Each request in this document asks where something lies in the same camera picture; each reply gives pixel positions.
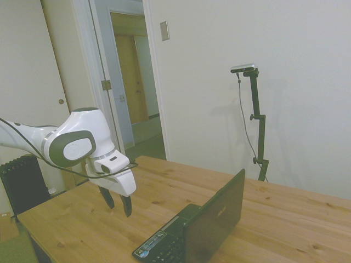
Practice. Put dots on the small cardboard box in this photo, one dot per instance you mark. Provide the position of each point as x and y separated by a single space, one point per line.
8 227

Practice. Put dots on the brass door hinge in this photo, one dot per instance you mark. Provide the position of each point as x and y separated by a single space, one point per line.
106 85

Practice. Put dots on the beige wall switch plate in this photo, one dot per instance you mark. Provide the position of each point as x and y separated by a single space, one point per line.
164 30

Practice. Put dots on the white closet door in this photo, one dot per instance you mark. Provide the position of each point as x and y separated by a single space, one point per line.
27 54

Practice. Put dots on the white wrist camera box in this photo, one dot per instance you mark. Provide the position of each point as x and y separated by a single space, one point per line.
112 163

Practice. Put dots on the black laptop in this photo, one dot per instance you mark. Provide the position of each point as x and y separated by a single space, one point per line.
214 219

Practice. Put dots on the black radiator heater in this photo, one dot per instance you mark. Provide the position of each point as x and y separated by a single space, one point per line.
24 186

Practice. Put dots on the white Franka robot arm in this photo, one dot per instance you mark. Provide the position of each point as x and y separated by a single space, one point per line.
82 123

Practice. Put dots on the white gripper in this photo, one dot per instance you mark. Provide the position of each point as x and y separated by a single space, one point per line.
120 183

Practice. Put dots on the black camera stand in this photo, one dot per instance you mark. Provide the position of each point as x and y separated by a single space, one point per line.
261 137

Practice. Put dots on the wooden hallway door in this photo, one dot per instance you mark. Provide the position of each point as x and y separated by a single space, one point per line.
129 82

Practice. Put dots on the green upholstered seat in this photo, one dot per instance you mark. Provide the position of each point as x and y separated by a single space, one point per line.
16 250

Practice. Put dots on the silver camera on stand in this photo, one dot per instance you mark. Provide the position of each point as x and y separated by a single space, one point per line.
244 67

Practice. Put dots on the open white room door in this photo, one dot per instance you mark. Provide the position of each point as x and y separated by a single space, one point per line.
115 68

